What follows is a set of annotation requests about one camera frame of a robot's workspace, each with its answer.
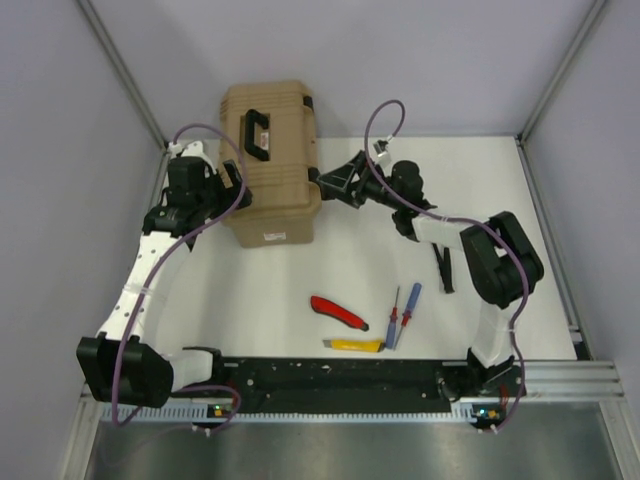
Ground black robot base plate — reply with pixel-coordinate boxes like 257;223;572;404
169;355;527;414

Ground black claw hammer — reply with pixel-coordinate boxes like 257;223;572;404
432;243;455;294

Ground aluminium frame post left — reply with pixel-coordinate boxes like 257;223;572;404
74;0;166;149

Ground yellow utility knife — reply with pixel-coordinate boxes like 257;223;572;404
323;339;385;353

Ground tan plastic tool box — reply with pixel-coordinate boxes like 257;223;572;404
220;80;322;248

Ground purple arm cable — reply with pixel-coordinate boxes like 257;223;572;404
110;123;251;427
363;101;530;434

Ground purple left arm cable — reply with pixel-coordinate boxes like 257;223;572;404
110;123;251;427

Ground grey slotted cable duct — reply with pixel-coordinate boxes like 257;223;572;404
118;399;504;428

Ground red utility knife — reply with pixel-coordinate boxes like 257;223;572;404
310;296;369;332

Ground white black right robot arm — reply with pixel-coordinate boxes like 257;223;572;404
309;142;544;396

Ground aluminium front rail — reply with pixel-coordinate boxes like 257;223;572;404
82;359;626;401

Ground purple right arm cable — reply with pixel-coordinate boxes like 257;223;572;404
363;101;530;434

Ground aluminium frame post right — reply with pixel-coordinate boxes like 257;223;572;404
516;0;611;144

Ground blue handle screwdriver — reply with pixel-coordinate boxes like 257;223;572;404
393;283;422;350

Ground red handle screwdriver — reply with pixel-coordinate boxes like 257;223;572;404
385;287;400;350

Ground aluminium frame post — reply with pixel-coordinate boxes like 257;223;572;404
74;0;166;149
516;0;611;144

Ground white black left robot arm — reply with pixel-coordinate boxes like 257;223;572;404
76;154;252;408

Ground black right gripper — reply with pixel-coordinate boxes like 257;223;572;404
318;152;404;212

